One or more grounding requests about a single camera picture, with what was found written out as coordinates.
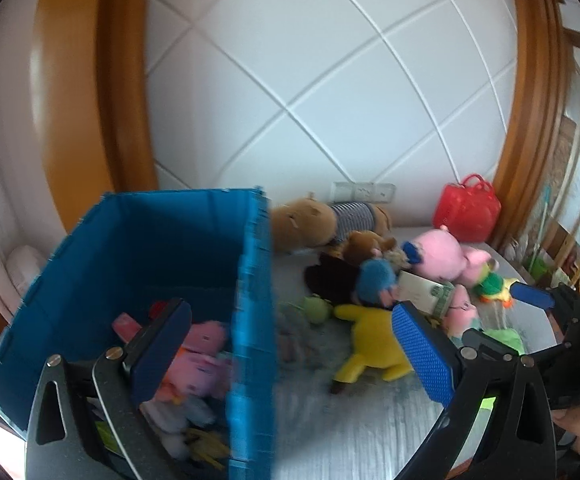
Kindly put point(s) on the green yellow duck plush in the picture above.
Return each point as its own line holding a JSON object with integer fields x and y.
{"x": 492, "y": 284}

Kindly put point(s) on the white green carton box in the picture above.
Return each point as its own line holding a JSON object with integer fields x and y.
{"x": 422, "y": 290}

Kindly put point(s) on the curved wooden wall trim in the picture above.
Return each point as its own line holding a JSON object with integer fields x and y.
{"x": 535, "y": 110}
{"x": 119, "y": 85}

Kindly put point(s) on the yellow mouse plush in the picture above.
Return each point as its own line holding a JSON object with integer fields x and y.
{"x": 375, "y": 340}

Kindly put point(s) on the small blue white plush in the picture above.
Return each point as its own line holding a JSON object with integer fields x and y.
{"x": 412, "y": 252}

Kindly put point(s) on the red toy suitcase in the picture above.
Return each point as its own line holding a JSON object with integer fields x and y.
{"x": 465, "y": 210}

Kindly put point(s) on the white rounded object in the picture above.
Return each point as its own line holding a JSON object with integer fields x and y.
{"x": 24, "y": 267}

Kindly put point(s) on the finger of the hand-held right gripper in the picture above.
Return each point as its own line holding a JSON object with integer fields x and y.
{"x": 532, "y": 295}
{"x": 567, "y": 375}

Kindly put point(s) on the large pink pig plush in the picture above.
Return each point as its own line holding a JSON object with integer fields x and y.
{"x": 440, "y": 255}

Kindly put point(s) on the dark brown plush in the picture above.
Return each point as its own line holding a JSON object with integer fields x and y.
{"x": 332, "y": 275}

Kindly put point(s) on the blue plush toy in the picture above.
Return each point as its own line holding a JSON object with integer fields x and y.
{"x": 375, "y": 280}

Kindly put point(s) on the white grey packet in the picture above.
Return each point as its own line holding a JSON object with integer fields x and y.
{"x": 174, "y": 417}

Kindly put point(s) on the green frog plush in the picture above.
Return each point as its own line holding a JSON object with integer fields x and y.
{"x": 507, "y": 338}

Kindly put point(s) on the brown capybara plush striped shirt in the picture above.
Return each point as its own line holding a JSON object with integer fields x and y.
{"x": 300, "y": 220}

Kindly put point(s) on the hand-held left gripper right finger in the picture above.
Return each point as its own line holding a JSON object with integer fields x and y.
{"x": 422, "y": 355}

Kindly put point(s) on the pink pig plush teal shirt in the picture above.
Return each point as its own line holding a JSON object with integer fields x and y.
{"x": 462, "y": 305}

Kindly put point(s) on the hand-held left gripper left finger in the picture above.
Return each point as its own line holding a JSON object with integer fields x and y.
{"x": 162, "y": 350}

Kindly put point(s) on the small yellow green plush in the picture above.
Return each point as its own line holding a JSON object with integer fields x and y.
{"x": 317, "y": 308}

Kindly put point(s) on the blue plastic crate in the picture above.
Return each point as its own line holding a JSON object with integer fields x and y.
{"x": 169, "y": 240}

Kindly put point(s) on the orange pink pig plush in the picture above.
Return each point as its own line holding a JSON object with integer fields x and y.
{"x": 199, "y": 370}

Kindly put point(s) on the small brown bear plush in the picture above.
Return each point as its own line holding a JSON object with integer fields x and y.
{"x": 365, "y": 245}

